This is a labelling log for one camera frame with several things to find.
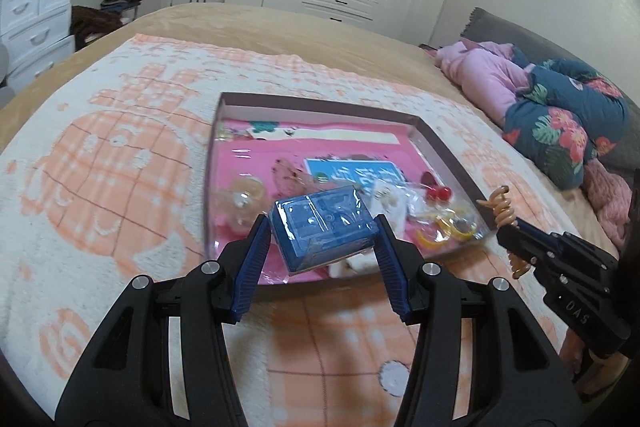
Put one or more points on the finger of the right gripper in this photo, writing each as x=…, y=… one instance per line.
x=508, y=239
x=531, y=238

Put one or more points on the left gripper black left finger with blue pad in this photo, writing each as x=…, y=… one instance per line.
x=123, y=376

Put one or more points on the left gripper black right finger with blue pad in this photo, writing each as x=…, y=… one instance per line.
x=481, y=357

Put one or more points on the yellow jewelry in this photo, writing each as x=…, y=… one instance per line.
x=444, y=229

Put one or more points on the red cherry earrings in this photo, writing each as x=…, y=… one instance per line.
x=438, y=193

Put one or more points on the dark red curved hair clip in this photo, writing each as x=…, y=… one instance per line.
x=429, y=180

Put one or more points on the clear bag with beads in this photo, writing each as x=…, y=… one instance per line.
x=241, y=202

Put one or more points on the blue plastic box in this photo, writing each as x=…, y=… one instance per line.
x=320, y=228

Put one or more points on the cream claw hair clip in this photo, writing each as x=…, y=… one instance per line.
x=359, y=264

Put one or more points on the dotted tulle bow hair clip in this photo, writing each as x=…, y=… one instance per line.
x=289, y=180

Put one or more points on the pink knitted blanket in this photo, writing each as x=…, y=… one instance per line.
x=610, y=198

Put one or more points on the floral blue quilt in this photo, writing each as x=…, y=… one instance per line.
x=568, y=115

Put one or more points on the pink folded blanket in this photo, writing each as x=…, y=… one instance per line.
x=485, y=73

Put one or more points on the brown box with pink lining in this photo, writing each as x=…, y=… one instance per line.
x=379, y=152

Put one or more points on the tan bed cover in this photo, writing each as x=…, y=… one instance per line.
x=382, y=60

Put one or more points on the pile of dark clothes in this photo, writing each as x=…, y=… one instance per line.
x=88, y=24

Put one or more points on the white drawer cabinet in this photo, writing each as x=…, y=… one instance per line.
x=36, y=35

